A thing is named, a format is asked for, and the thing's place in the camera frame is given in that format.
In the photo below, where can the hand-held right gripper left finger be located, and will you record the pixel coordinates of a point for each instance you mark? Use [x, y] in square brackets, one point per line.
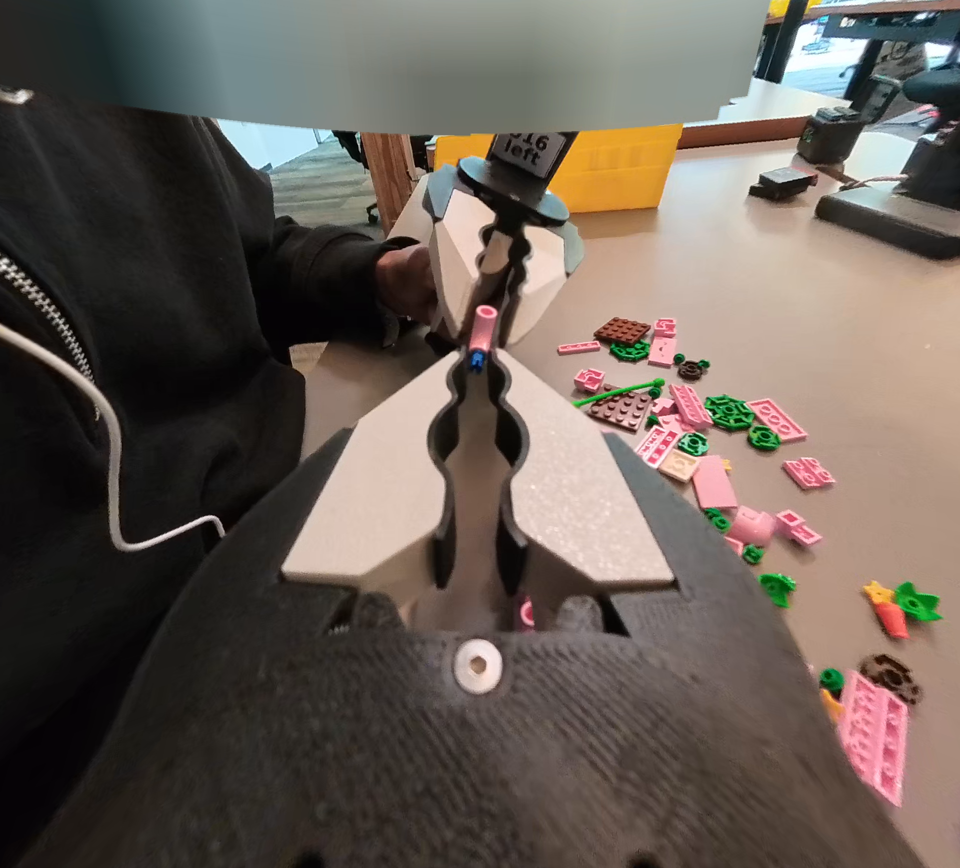
[375, 500]

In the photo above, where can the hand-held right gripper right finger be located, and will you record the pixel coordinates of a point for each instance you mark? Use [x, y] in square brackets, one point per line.
[585, 508]

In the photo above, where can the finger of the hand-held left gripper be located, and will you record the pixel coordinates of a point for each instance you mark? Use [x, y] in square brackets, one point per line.
[541, 275]
[454, 260]

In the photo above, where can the pink curved toy tube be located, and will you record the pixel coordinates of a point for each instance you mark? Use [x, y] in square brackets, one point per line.
[484, 328]

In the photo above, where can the blue toy pin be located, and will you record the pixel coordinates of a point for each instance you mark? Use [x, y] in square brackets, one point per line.
[476, 361]

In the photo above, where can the person's left forearm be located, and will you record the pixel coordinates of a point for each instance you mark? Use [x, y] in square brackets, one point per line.
[330, 275]

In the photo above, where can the person's left hand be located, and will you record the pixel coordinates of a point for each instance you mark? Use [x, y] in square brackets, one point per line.
[405, 283]

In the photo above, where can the yellow plastic bin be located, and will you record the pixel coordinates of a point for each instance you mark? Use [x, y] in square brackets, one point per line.
[615, 170]

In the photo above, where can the brown square toy plate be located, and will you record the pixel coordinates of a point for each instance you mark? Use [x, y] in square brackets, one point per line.
[622, 330]
[622, 412]

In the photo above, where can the white square toy brick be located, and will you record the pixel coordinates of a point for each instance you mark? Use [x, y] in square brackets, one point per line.
[679, 466]

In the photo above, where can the green toy stem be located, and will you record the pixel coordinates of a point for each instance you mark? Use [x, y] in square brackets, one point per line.
[615, 394]

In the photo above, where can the dark brown round toy piece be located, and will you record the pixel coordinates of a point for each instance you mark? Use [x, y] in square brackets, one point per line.
[690, 370]
[874, 667]

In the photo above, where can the yellow toy star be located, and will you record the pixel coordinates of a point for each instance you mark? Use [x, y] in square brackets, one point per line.
[875, 591]

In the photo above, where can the coral toy carrot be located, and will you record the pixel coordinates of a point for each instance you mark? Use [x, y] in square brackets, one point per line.
[892, 620]

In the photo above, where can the scattered pink toy bricks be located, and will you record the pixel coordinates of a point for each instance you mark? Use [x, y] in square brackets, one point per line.
[874, 733]

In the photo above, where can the work desk with black legs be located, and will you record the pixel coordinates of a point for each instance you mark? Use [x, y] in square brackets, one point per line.
[862, 9]

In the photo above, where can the wooden post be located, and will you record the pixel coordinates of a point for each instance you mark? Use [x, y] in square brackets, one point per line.
[390, 177]

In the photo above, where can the small black camera device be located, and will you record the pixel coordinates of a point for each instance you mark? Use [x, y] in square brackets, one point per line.
[825, 136]

